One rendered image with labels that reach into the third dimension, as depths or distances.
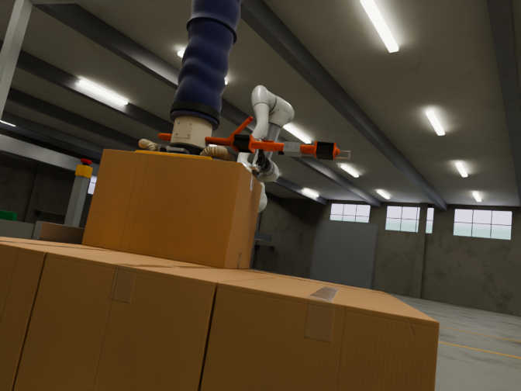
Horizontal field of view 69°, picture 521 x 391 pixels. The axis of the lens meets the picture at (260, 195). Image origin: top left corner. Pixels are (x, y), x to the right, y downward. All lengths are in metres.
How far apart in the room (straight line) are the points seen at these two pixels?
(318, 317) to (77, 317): 0.49
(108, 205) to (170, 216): 0.27
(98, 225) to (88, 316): 0.79
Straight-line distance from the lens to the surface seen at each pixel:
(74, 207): 2.59
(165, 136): 1.77
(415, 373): 0.73
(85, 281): 0.89
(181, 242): 1.46
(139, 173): 1.58
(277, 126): 2.45
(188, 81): 1.74
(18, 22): 5.45
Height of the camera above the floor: 0.60
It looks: 9 degrees up
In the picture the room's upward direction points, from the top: 9 degrees clockwise
